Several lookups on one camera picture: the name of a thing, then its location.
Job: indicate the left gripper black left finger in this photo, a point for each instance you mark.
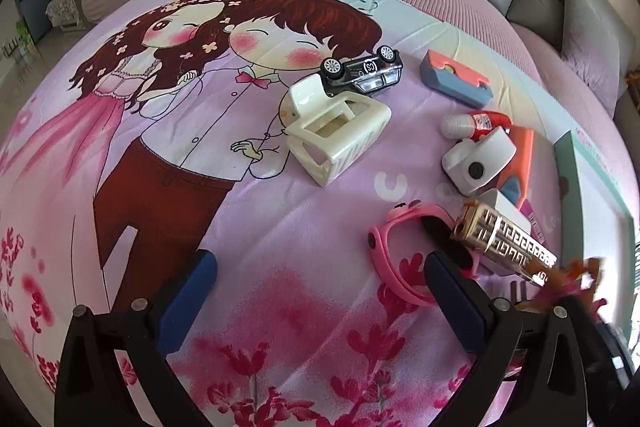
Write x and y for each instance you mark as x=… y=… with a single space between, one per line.
x=90 y=388

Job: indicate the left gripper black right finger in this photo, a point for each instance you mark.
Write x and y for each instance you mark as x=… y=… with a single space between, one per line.
x=550 y=389

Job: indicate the gold black patterned lighter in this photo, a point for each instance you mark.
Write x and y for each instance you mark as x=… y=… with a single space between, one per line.
x=485 y=230

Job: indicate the magenta rectangular tube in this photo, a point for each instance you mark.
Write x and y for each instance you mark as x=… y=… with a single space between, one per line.
x=536 y=230

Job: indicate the teal rimmed cardboard tray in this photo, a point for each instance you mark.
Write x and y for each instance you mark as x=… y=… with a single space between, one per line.
x=596 y=223

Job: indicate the white round camera gadget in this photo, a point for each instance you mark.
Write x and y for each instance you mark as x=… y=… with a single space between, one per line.
x=471 y=165

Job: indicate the cream plastic hair claw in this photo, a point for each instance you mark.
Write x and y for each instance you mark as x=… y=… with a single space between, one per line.
x=327 y=134

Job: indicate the black toy car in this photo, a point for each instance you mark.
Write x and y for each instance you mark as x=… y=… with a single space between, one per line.
x=366 y=75

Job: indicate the white cube charger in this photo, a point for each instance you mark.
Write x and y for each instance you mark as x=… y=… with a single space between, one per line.
x=495 y=199

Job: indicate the red white glue bottle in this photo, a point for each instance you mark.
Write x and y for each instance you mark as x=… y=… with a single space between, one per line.
x=473 y=125

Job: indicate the cartoon couple printed cloth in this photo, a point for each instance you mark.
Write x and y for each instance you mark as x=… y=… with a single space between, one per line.
x=162 y=132

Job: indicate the purple grey cushion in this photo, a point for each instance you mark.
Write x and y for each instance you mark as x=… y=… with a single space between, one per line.
x=591 y=49

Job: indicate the white basket stool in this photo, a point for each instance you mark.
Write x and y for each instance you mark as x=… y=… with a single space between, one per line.
x=64 y=14

